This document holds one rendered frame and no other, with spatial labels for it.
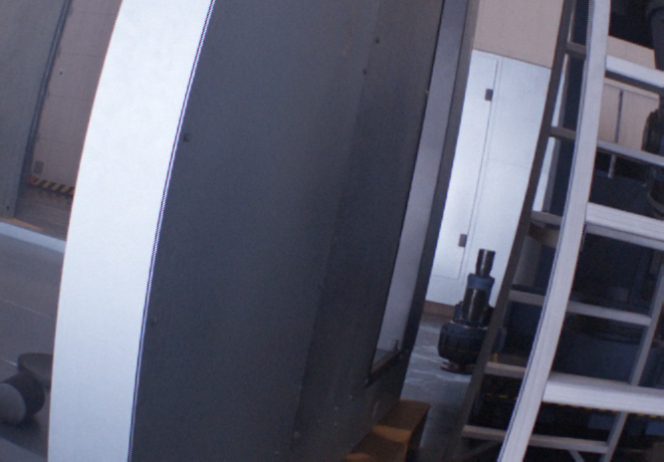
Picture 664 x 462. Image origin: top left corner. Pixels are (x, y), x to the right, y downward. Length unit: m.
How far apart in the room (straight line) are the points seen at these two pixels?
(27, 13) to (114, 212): 5.93
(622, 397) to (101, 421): 0.60
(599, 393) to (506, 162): 7.30
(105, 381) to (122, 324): 0.06
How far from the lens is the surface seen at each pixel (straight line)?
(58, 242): 3.77
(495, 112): 8.49
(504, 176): 8.45
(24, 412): 1.39
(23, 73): 6.94
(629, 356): 3.34
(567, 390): 1.19
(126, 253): 0.98
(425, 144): 3.11
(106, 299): 0.99
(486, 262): 4.85
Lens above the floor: 0.79
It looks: 2 degrees down
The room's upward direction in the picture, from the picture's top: 12 degrees clockwise
